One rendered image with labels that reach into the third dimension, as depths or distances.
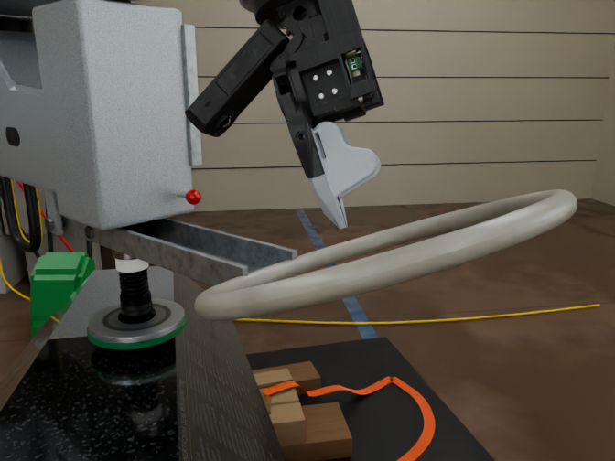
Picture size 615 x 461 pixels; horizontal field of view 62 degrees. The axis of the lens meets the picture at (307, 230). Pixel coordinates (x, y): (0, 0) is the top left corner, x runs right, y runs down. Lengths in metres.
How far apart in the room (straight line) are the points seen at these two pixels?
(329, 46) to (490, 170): 6.37
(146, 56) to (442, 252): 0.78
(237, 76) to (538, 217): 0.30
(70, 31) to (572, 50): 6.53
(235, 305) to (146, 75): 0.66
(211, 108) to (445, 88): 6.00
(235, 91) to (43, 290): 2.43
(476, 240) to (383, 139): 5.76
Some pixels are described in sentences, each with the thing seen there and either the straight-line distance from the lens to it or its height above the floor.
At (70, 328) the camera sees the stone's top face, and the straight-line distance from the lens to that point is 1.41.
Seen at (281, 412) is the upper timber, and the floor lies 0.20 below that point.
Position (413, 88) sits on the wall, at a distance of 6.29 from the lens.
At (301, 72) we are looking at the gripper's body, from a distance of 0.45.
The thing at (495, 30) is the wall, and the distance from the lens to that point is 6.69.
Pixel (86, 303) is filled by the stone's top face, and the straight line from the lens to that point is 1.55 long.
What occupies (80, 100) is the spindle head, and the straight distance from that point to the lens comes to 1.05.
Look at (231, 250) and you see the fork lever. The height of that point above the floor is 1.10.
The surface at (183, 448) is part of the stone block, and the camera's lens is 0.95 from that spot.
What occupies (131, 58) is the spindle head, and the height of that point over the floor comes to 1.45.
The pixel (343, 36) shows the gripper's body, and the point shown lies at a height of 1.44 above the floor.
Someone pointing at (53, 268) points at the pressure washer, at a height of 0.54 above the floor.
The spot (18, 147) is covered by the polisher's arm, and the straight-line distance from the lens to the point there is 1.41.
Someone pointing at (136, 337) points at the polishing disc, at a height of 0.89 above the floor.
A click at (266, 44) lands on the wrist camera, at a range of 0.47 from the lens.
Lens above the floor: 1.40
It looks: 16 degrees down
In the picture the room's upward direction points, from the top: straight up
